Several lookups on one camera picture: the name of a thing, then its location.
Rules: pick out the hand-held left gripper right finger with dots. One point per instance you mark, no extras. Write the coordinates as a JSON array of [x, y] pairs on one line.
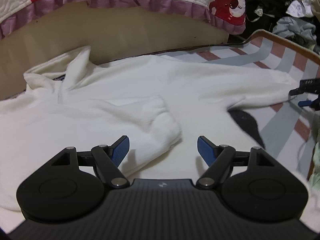
[[206, 150]]

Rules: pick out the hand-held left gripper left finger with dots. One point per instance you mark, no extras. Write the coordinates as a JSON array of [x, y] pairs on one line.
[[121, 150]]

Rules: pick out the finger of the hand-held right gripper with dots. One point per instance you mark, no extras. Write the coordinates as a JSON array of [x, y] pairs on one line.
[[303, 103], [310, 85]]

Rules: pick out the beige bed base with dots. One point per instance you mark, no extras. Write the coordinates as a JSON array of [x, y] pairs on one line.
[[112, 35]]

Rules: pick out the checked rug with dog print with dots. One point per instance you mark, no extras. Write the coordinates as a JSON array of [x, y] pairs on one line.
[[280, 55]]

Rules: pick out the white fleece sweater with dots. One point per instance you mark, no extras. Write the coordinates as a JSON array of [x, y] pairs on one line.
[[125, 92]]

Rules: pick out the pile of clothes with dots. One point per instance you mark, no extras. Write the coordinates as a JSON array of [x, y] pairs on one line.
[[282, 5]]

